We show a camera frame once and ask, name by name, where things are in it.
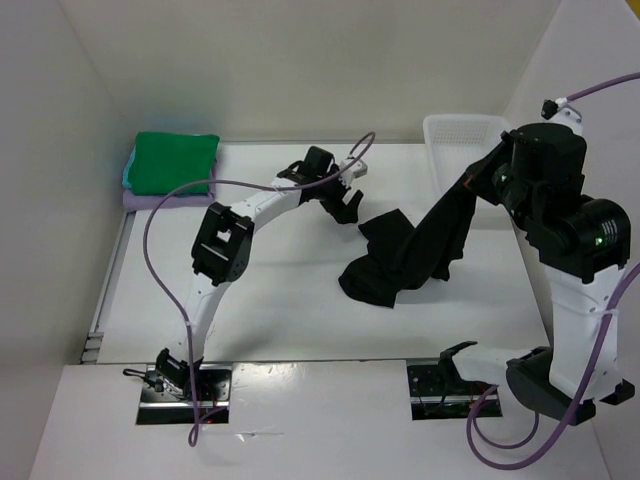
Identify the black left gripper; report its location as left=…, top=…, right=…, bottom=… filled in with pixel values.
left=315, top=166, right=363, bottom=226

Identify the black t shirt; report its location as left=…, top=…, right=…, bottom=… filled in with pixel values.
left=338, top=157, right=488, bottom=308

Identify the green t shirt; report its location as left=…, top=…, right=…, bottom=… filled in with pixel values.
left=126, top=131, right=220, bottom=196

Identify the purple t shirt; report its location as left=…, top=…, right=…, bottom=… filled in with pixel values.
left=122, top=168, right=215, bottom=212

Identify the cyan t shirt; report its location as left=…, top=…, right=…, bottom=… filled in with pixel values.
left=121, top=147, right=136, bottom=190

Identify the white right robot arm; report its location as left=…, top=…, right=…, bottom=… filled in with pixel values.
left=438, top=122, right=635, bottom=426

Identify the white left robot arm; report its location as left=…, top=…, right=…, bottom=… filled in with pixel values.
left=156, top=146, right=367, bottom=400

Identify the white plastic laundry basket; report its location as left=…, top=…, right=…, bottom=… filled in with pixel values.
left=423, top=114, right=511, bottom=198

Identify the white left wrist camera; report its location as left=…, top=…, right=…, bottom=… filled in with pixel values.
left=339, top=157, right=368, bottom=187

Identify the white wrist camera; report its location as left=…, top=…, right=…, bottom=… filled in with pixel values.
left=339, top=157, right=368, bottom=187
left=541, top=97, right=583, bottom=135

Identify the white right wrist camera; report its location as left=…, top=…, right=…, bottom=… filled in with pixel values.
left=541, top=97, right=583, bottom=135

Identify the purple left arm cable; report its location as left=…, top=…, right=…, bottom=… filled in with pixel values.
left=141, top=131, right=377, bottom=447

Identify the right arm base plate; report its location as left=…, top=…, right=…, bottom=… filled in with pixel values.
left=406, top=359, right=489, bottom=421

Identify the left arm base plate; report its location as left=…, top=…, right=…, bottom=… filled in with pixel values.
left=136, top=364, right=232, bottom=426

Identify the aluminium table edge rail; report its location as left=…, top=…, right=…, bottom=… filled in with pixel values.
left=79, top=141, right=433, bottom=364

